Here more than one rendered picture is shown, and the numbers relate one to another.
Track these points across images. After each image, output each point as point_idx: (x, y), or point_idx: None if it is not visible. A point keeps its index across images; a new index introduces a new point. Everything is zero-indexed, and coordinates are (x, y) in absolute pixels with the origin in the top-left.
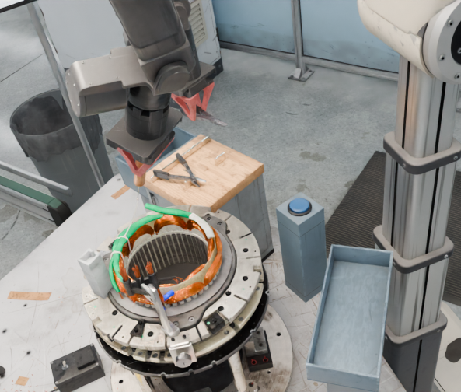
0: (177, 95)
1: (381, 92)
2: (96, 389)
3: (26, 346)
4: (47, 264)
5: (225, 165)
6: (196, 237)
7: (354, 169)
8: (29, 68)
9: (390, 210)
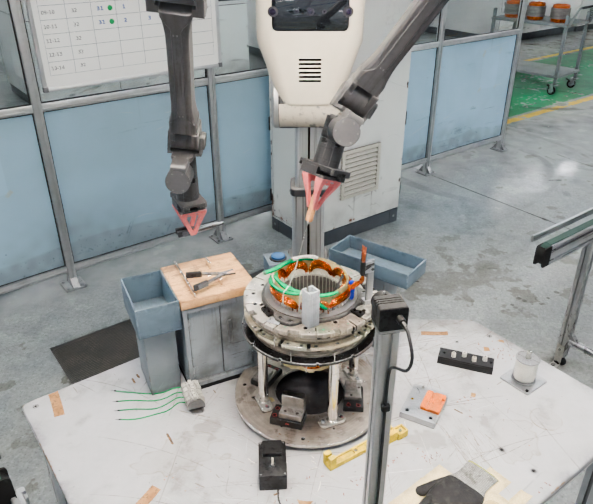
0: (203, 207)
1: None
2: (294, 463)
3: None
4: (105, 486)
5: (214, 265)
6: (294, 278)
7: (53, 369)
8: None
9: (304, 237)
